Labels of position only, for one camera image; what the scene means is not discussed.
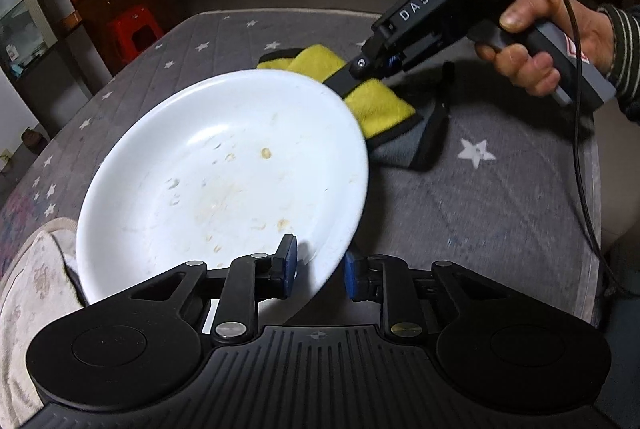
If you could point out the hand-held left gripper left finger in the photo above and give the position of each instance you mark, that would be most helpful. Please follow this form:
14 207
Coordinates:
290 266

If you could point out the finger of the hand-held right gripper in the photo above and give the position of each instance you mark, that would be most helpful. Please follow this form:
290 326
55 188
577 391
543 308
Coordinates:
345 78

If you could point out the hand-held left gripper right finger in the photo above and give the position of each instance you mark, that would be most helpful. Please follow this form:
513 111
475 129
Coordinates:
352 276

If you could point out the yellow and grey cleaning cloth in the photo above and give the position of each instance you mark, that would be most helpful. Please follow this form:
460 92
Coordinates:
380 106

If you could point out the white bowl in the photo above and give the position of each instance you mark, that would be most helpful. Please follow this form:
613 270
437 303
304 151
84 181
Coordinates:
220 169

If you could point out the person's right forearm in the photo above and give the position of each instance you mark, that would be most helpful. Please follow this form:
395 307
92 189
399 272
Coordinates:
625 59

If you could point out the person's right hand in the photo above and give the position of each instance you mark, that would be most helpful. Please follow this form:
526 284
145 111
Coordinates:
590 34

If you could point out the grey star-patterned tablecloth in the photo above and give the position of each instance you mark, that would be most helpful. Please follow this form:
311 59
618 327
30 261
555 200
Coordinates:
475 209

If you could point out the red plastic stool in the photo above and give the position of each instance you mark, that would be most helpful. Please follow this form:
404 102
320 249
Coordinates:
135 34

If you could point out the white stained towel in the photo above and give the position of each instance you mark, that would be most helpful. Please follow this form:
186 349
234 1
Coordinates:
35 289

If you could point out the brown shoe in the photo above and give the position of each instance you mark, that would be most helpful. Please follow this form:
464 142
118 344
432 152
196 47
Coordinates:
34 140

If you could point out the wall power outlet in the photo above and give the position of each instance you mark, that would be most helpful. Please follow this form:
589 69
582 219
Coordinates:
5 155

